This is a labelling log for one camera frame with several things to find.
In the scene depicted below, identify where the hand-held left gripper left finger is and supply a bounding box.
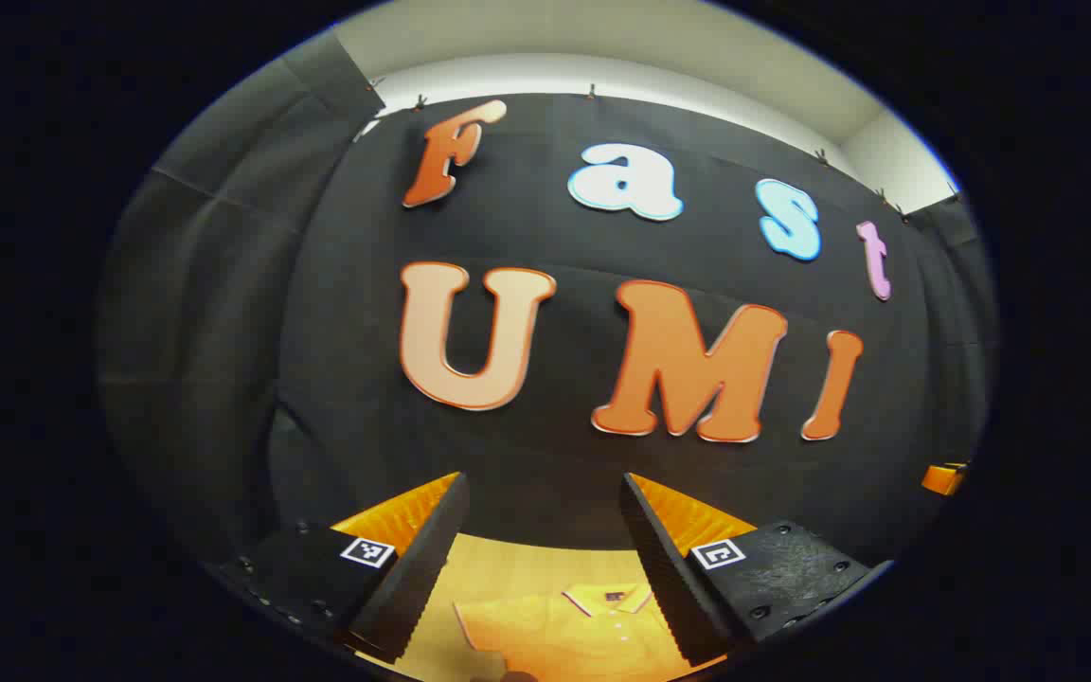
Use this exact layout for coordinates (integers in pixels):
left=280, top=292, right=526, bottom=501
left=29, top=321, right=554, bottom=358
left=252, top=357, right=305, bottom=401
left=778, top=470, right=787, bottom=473
left=214, top=471, right=471, bottom=665

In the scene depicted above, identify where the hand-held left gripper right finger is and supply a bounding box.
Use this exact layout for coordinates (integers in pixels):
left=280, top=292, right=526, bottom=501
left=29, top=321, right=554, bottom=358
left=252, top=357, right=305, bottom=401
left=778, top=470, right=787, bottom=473
left=619, top=472, right=893, bottom=668

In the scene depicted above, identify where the orange T-shirt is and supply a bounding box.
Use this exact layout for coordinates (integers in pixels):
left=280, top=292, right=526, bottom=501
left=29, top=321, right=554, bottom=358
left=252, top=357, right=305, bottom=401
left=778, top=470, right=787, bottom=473
left=454, top=582, right=727, bottom=682

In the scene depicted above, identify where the grey side curtain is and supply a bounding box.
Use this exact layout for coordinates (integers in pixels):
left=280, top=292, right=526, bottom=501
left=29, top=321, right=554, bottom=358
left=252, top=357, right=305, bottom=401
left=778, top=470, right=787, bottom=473
left=96, top=33, right=385, bottom=571

